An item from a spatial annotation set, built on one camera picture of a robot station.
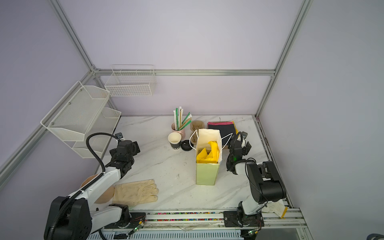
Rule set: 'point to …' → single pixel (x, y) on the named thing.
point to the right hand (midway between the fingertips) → (239, 137)
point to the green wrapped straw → (177, 119)
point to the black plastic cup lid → (187, 145)
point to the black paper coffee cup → (175, 138)
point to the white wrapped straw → (174, 112)
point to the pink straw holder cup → (182, 131)
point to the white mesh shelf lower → (97, 137)
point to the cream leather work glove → (134, 193)
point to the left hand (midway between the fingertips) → (124, 146)
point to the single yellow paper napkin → (212, 157)
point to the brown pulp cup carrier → (195, 126)
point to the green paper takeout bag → (206, 174)
